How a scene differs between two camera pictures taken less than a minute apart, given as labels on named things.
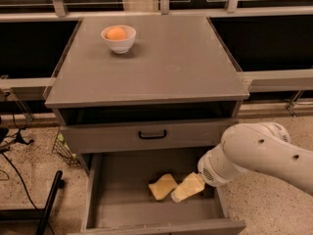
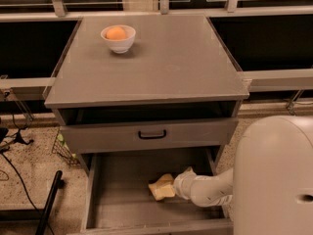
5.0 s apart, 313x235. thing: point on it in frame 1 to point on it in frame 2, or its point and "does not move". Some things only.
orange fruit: [115, 33] does not move
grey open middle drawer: [152, 193] does not move
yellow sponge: [163, 187] does not move
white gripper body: [206, 168] to [181, 184]
